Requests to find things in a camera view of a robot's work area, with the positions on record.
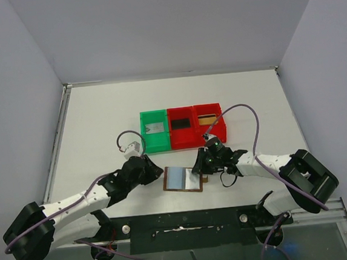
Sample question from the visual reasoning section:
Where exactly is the brown leather card holder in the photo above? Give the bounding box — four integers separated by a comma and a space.
163, 167, 208, 192

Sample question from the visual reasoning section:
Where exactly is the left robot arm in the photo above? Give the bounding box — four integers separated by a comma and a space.
3, 155, 164, 260

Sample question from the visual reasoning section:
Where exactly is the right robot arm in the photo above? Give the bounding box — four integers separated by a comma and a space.
192, 137, 339, 225

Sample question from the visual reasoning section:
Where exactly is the gold card in red bin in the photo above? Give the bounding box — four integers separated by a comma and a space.
198, 114, 217, 126

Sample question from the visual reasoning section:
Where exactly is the silver card in green bin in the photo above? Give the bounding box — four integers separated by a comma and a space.
145, 122, 165, 135

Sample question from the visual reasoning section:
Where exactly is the black card in red bin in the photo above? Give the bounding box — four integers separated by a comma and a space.
170, 118, 191, 130

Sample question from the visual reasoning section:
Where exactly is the right red plastic bin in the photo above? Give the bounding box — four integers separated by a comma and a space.
193, 103, 227, 146

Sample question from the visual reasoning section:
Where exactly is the red plastic bin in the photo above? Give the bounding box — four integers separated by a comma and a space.
193, 103, 227, 146
167, 107, 198, 150

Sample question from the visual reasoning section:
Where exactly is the green plastic bin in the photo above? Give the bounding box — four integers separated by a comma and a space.
139, 110, 171, 153

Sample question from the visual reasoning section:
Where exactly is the middle red plastic bin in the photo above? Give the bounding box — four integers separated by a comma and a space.
167, 107, 198, 150

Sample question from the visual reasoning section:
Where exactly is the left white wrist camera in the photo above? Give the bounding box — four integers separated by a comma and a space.
119, 141, 141, 160

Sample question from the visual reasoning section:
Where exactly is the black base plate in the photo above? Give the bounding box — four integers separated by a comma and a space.
86, 204, 278, 255

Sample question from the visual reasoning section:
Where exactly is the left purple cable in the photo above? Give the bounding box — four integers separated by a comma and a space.
0, 129, 157, 260

